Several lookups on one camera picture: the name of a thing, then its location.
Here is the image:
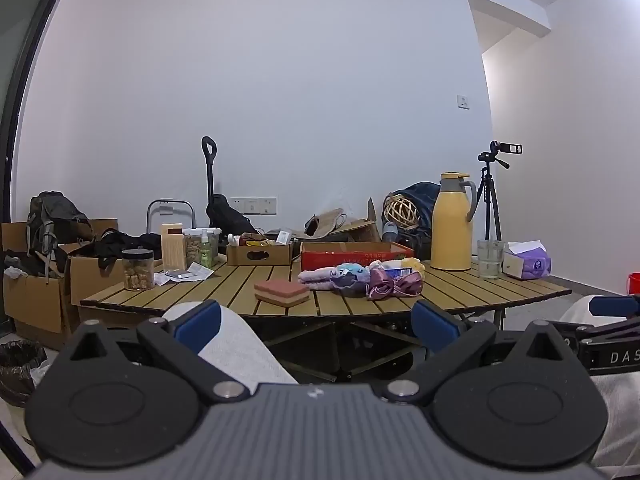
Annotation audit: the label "red cardboard box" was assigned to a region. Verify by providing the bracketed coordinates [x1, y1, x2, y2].
[300, 241, 415, 272]

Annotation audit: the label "yellow fluffy cloth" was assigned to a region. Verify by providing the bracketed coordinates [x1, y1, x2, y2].
[370, 257, 426, 277]

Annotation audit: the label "black tripod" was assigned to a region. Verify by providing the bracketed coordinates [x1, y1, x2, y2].
[472, 152, 511, 244]

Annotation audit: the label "black backpack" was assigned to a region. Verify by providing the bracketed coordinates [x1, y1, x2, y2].
[26, 190, 94, 281]

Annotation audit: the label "white wall outlet strip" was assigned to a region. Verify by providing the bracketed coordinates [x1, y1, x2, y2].
[229, 196, 278, 216]

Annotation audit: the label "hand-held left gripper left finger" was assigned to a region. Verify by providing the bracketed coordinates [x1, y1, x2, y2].
[70, 300, 251, 402]

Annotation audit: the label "large brown cardboard box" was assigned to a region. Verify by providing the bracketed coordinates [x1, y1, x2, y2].
[0, 218, 119, 350]

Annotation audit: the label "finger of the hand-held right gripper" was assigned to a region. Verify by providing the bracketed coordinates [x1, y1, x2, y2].
[545, 319, 601, 347]
[588, 295, 640, 319]

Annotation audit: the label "purple tissue pack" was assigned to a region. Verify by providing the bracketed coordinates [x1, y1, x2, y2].
[502, 240, 553, 281]

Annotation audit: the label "metal tube frame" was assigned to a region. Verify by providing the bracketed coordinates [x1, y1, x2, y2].
[146, 199, 195, 235]

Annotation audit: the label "white paper sheets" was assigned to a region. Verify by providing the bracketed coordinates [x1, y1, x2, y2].
[154, 261, 217, 287]

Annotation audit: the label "dark blue cloth bag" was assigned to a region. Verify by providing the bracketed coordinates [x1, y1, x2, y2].
[385, 182, 442, 261]

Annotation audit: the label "black clothes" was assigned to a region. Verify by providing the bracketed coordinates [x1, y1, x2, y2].
[91, 228, 164, 269]

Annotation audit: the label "low brown cardboard box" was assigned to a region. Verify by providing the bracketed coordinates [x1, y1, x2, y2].
[68, 254, 167, 307]

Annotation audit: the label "clear drinking glass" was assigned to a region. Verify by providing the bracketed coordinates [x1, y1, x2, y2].
[477, 239, 505, 280]

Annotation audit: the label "pink sponge block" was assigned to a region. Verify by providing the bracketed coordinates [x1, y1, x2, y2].
[254, 280, 311, 307]

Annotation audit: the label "open brown cardboard box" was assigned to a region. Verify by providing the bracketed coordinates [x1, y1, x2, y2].
[344, 197, 384, 244]

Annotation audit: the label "black trash bin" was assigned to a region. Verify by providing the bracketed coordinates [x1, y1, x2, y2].
[0, 340, 49, 409]

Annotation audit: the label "black trolley handle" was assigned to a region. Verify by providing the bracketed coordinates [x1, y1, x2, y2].
[201, 136, 224, 226]

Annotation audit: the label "small brown cardboard box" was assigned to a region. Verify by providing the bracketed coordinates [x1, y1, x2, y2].
[226, 241, 294, 267]

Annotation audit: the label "purple fluffy towel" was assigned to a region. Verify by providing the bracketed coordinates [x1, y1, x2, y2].
[298, 269, 346, 292]

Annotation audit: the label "clear cereal container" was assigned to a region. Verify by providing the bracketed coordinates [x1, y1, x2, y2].
[183, 228, 221, 269]

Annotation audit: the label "dark glass door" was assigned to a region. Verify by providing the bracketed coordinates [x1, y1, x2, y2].
[0, 0, 69, 341]

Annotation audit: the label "clear snack jar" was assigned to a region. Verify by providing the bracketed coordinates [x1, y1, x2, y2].
[121, 248, 155, 291]

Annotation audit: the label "purple satin scrunchie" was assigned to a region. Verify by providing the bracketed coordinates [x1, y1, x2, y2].
[366, 267, 425, 301]

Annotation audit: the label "black trolley bag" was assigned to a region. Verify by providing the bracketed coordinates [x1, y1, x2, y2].
[207, 194, 257, 235]

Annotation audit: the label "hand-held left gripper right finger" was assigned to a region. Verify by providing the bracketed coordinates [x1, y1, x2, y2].
[387, 300, 576, 403]

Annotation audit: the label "wicker ball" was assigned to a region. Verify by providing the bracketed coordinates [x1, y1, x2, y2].
[383, 194, 417, 231]

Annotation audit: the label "blue plush toy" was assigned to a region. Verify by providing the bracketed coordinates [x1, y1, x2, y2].
[334, 262, 373, 288]

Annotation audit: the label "yellow thermos jug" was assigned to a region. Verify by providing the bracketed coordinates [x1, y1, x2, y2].
[430, 172, 477, 272]

